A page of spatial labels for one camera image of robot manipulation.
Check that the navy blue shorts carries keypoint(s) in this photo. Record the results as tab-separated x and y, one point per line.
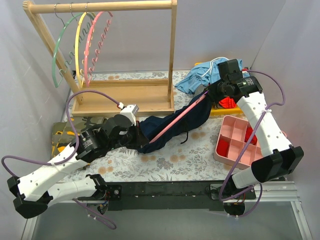
193	119

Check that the pink hanger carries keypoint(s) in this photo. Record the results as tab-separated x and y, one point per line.
179	117
90	65

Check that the green hanger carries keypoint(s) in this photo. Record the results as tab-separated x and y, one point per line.
79	17

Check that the red knitted garment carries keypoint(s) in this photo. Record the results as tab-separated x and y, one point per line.
227	103

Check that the camouflage shorts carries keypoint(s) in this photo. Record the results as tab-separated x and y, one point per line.
62	133

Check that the wooden clothes rack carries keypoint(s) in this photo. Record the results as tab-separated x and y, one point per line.
102	96

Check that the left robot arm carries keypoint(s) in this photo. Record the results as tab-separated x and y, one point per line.
42	188

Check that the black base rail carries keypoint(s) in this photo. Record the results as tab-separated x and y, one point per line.
161	195

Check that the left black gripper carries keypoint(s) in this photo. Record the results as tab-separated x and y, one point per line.
135	136

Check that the grey garment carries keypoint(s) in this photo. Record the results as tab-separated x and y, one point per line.
199	90

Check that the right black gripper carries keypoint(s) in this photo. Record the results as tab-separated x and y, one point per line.
213	92

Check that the floral table mat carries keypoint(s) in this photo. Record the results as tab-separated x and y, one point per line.
184	157

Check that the yellow plastic tray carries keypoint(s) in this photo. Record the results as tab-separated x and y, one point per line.
216	110

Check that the yellow hanger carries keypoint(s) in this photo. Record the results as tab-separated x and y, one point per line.
77	50

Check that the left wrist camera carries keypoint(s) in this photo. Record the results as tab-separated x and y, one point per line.
129	111

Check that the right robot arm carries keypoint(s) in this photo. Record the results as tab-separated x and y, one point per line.
279	156

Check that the pink divided organizer tray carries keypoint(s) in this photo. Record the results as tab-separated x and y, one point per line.
237	132

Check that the light blue shorts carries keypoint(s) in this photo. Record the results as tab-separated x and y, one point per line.
204	73

